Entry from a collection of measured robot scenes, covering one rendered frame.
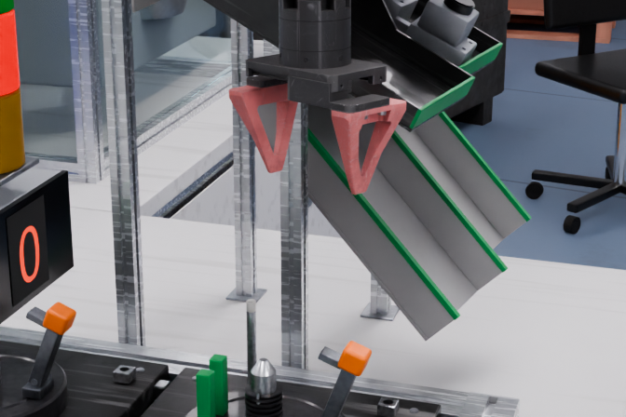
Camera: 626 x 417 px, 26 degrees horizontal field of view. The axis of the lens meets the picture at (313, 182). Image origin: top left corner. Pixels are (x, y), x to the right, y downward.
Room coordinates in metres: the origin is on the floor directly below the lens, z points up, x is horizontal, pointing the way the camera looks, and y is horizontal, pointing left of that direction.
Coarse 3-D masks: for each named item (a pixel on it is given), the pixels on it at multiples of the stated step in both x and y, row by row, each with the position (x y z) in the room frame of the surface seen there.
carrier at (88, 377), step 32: (0, 352) 1.11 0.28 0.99; (32, 352) 1.15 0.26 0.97; (64, 352) 1.15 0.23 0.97; (0, 384) 1.04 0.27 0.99; (32, 384) 1.03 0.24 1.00; (64, 384) 1.05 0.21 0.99; (96, 384) 1.08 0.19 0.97; (128, 384) 1.08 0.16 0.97; (0, 416) 0.99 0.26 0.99; (32, 416) 1.00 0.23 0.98; (64, 416) 1.02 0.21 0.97; (96, 416) 1.02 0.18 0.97; (128, 416) 1.04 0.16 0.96
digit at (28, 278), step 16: (32, 208) 0.82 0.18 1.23; (16, 224) 0.80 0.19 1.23; (32, 224) 0.82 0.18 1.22; (16, 240) 0.80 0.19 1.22; (32, 240) 0.82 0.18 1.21; (16, 256) 0.80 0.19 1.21; (32, 256) 0.82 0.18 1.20; (16, 272) 0.80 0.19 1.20; (32, 272) 0.82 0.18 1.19; (16, 288) 0.80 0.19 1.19; (32, 288) 0.82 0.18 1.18
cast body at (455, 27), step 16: (432, 0) 1.31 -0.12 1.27; (448, 0) 1.31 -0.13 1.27; (464, 0) 1.32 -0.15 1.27; (432, 16) 1.31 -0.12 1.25; (448, 16) 1.30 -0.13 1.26; (464, 16) 1.31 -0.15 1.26; (416, 32) 1.32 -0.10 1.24; (432, 32) 1.31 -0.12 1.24; (448, 32) 1.30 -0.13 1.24; (464, 32) 1.30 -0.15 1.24; (432, 48) 1.31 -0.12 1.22; (448, 48) 1.31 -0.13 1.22; (464, 48) 1.31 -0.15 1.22
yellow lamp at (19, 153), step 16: (0, 96) 0.81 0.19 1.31; (16, 96) 0.82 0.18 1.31; (0, 112) 0.80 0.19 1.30; (16, 112) 0.82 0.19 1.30; (0, 128) 0.80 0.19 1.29; (16, 128) 0.81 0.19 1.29; (0, 144) 0.80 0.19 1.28; (16, 144) 0.81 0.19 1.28; (0, 160) 0.80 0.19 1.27; (16, 160) 0.81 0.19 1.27
